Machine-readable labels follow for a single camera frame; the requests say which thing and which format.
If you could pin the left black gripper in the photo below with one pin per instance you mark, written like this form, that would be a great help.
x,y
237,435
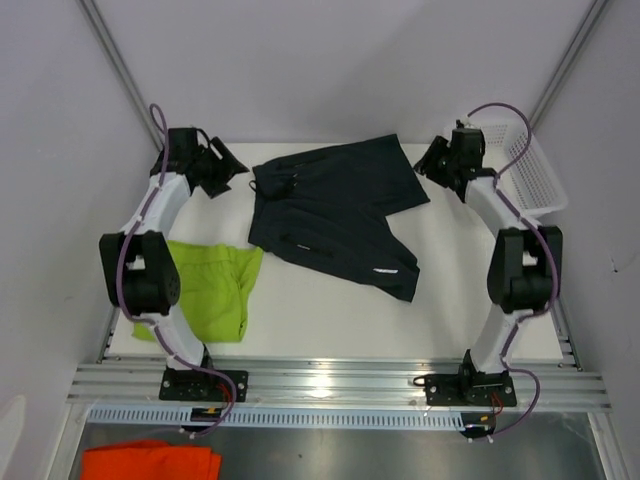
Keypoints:
x,y
228,167

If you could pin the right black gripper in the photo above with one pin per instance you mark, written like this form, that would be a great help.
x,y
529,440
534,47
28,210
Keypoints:
x,y
426,166

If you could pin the dark navy shorts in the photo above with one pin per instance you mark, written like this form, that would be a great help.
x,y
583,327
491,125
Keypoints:
x,y
326,210

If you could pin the lime green shorts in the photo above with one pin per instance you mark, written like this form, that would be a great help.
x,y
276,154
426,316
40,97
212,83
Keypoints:
x,y
216,282

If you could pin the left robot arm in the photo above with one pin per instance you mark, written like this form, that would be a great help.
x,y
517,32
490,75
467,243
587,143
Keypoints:
x,y
141,277

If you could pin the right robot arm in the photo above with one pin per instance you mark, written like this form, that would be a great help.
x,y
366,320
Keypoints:
x,y
523,278

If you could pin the white plastic basket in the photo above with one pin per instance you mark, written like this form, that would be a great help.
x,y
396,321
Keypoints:
x,y
531,183

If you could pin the orange cloth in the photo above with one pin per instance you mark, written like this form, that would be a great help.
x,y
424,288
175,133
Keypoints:
x,y
150,459

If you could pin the left aluminium corner post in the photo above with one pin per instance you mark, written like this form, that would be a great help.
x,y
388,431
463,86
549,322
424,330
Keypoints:
x,y
108,45

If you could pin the aluminium corner post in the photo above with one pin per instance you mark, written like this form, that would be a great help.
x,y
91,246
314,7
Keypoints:
x,y
108,45
569,58

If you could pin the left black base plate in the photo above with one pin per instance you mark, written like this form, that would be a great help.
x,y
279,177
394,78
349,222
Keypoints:
x,y
193,386

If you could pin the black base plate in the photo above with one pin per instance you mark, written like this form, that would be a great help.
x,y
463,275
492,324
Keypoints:
x,y
467,389
193,386

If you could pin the right aluminium corner post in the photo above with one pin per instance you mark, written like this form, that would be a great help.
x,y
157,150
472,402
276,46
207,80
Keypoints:
x,y
569,58

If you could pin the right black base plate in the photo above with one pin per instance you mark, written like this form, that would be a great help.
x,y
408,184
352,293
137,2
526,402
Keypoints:
x,y
467,389

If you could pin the white slotted cable duct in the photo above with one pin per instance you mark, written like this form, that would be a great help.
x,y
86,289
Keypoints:
x,y
413,420

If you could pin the aluminium mounting rail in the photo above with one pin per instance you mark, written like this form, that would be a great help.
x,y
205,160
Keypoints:
x,y
326,383

